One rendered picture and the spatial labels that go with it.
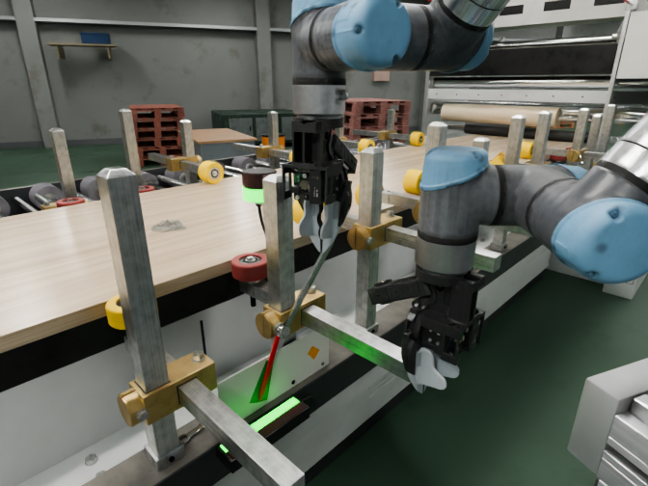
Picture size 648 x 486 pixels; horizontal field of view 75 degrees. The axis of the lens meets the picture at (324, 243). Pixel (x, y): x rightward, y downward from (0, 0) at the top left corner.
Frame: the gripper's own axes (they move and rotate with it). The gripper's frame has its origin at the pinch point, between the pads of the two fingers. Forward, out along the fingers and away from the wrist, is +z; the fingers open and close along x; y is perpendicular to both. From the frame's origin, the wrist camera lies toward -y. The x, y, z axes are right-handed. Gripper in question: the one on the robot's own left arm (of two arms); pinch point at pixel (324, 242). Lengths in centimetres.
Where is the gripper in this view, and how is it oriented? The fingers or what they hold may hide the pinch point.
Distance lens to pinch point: 69.4
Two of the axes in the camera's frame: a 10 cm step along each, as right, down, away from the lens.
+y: -4.1, 3.2, -8.6
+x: 9.1, 1.5, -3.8
